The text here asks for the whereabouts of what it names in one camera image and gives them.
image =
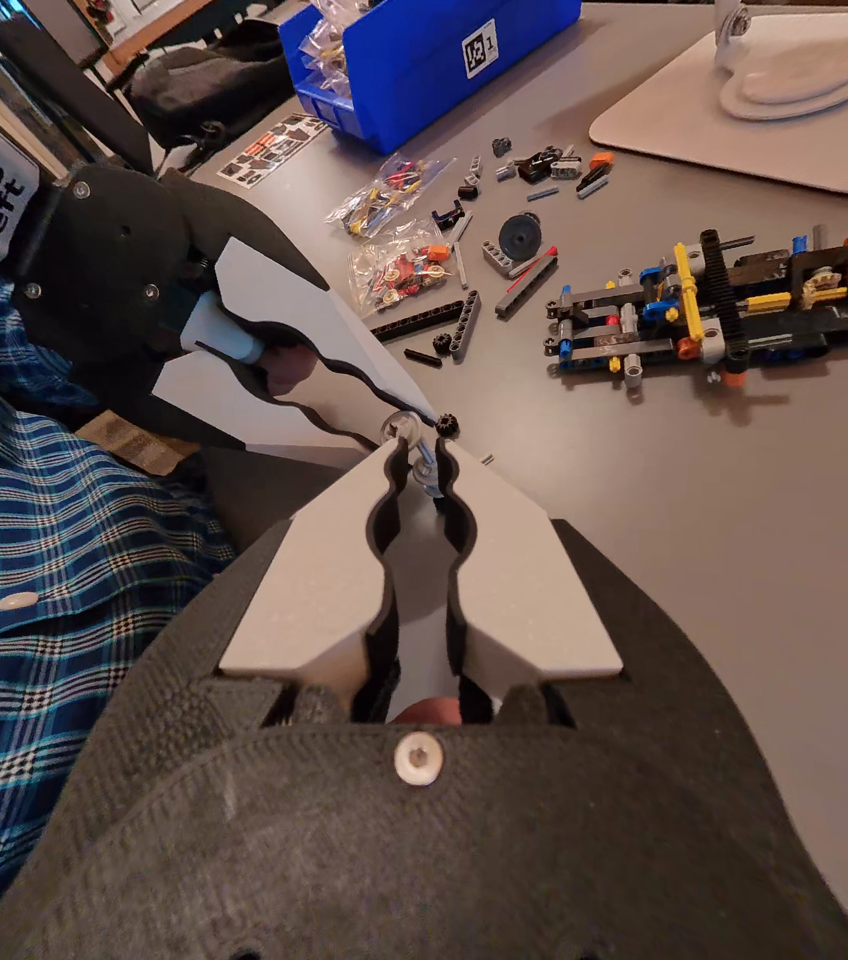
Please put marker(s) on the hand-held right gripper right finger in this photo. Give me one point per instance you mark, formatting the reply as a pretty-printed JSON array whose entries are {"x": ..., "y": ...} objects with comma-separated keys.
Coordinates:
[{"x": 536, "y": 592}]

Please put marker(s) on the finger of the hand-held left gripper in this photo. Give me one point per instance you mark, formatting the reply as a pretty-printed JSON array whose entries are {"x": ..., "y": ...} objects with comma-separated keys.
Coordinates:
[
  {"x": 244, "y": 409},
  {"x": 304, "y": 300}
]

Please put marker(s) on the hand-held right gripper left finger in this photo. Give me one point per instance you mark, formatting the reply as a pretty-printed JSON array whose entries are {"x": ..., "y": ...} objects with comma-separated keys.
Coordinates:
[{"x": 304, "y": 592}]

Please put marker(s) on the grey wheel with black gear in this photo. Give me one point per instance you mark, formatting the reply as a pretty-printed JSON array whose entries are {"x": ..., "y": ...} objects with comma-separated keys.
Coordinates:
[{"x": 401, "y": 429}]

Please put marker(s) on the grey toy axle with gear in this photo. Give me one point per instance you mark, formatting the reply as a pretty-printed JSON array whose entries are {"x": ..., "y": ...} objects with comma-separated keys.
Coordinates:
[{"x": 425, "y": 452}]

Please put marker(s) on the black toy elbow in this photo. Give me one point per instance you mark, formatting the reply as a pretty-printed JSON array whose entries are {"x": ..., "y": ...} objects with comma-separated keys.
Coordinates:
[{"x": 468, "y": 193}]

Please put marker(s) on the person's left hand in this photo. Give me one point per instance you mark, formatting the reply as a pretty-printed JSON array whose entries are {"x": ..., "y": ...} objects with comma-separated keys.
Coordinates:
[{"x": 292, "y": 371}]

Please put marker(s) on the clear bag red tan parts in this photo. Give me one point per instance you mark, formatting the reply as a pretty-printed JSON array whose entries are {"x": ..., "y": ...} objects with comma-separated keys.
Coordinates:
[{"x": 405, "y": 270}]

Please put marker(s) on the black holed toy beam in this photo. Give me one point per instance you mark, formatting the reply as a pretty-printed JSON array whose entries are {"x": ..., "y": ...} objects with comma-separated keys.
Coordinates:
[{"x": 416, "y": 321}]

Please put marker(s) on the clear bag yellow blue parts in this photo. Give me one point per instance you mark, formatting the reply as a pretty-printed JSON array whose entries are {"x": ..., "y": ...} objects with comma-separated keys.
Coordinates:
[{"x": 386, "y": 195}]

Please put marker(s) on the sticker sheet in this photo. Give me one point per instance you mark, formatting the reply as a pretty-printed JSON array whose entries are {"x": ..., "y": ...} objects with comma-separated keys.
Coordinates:
[{"x": 270, "y": 150}]

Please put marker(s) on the black chair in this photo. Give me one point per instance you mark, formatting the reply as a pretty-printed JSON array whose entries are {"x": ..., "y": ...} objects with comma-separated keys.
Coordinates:
[{"x": 79, "y": 90}]

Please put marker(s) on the long grey toy axle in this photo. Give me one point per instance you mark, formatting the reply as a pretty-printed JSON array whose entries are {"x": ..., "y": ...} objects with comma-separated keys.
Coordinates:
[
  {"x": 461, "y": 227},
  {"x": 462, "y": 264}
]

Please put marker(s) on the dark grey holed toy beam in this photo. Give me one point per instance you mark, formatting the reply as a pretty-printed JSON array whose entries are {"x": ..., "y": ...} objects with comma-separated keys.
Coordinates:
[{"x": 466, "y": 326}]

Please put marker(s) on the black backpack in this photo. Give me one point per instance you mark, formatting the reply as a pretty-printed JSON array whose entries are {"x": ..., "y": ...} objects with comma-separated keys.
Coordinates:
[{"x": 206, "y": 82}]

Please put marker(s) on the light grey holed toy beam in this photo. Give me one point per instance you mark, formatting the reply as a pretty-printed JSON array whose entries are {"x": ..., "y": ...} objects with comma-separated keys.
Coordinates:
[{"x": 497, "y": 259}]

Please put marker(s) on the light grey toy connector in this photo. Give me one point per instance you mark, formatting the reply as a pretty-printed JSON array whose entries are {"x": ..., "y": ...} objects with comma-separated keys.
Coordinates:
[
  {"x": 475, "y": 168},
  {"x": 566, "y": 167},
  {"x": 507, "y": 172}
]

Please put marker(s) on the wooden work table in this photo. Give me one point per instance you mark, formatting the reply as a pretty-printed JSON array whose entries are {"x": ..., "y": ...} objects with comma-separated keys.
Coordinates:
[{"x": 146, "y": 19}]

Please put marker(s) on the dark grey flat toy beam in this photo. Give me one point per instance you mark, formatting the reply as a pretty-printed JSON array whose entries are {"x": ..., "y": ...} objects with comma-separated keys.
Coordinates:
[{"x": 527, "y": 289}]

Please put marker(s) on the black toy wheel disc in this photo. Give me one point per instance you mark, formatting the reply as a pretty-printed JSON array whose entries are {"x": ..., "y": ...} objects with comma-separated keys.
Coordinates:
[{"x": 521, "y": 236}]

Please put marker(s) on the red toy axle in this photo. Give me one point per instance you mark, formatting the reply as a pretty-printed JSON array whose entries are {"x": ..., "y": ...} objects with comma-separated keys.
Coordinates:
[{"x": 532, "y": 270}]

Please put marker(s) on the blue plastic bin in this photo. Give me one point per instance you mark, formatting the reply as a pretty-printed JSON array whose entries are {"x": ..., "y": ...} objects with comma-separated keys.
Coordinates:
[{"x": 409, "y": 82}]

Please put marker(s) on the dark grey toy connector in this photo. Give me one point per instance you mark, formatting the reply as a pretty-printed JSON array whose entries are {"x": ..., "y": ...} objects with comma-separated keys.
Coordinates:
[{"x": 501, "y": 146}]

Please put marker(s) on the short grey toy axle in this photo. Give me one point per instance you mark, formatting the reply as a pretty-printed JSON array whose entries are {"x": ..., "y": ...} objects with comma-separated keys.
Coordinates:
[{"x": 542, "y": 193}]

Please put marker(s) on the person's plaid shirt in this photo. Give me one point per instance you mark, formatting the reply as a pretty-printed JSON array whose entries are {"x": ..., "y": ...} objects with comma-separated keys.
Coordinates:
[{"x": 41, "y": 600}]

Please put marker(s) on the clear bags of toy parts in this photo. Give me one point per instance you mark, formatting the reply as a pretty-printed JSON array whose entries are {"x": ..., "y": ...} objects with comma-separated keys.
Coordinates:
[{"x": 334, "y": 37}]

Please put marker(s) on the cluster of small dark parts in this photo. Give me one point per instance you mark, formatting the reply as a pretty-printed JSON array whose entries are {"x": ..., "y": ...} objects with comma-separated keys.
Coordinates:
[{"x": 540, "y": 166}]

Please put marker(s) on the orange toy piece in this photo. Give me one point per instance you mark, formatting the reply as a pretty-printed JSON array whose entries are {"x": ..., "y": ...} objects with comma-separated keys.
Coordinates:
[{"x": 601, "y": 160}]

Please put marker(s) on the toy car chassis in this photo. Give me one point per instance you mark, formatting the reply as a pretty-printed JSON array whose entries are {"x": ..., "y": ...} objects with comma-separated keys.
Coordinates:
[{"x": 731, "y": 307}]

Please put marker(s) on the black toy bracket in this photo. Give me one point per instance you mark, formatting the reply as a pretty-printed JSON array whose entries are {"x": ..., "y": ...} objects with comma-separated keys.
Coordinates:
[{"x": 448, "y": 217}]

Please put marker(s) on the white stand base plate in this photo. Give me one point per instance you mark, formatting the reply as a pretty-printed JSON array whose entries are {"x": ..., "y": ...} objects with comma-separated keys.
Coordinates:
[{"x": 693, "y": 127}]

